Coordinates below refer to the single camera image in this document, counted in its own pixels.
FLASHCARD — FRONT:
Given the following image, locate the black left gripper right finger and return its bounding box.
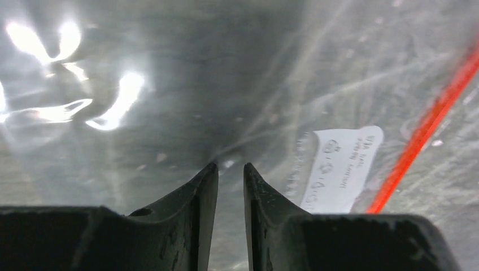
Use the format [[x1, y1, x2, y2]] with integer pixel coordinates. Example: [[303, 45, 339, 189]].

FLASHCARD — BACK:
[[243, 163, 460, 270]]

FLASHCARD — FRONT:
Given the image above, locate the clear zip bag orange zipper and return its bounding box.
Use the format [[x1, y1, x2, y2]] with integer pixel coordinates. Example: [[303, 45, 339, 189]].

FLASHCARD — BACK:
[[1, 1, 478, 270]]

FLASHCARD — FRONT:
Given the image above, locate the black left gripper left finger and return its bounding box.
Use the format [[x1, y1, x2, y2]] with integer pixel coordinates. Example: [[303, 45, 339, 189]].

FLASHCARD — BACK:
[[1, 163, 219, 270]]

